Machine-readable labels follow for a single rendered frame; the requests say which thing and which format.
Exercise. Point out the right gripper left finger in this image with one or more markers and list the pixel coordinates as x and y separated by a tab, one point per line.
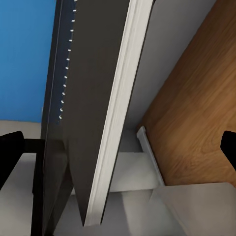
12	146

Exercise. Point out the monitor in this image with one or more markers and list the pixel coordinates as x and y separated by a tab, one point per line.
37	146

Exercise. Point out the desktop computer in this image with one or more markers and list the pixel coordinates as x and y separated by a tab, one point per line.
191	210

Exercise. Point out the desk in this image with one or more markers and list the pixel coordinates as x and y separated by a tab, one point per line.
133	170

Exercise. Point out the room divider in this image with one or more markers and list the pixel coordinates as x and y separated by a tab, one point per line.
26	28

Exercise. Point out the notebook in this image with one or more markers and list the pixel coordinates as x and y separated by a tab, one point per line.
107	43

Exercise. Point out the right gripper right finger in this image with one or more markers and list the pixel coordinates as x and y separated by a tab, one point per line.
228	146

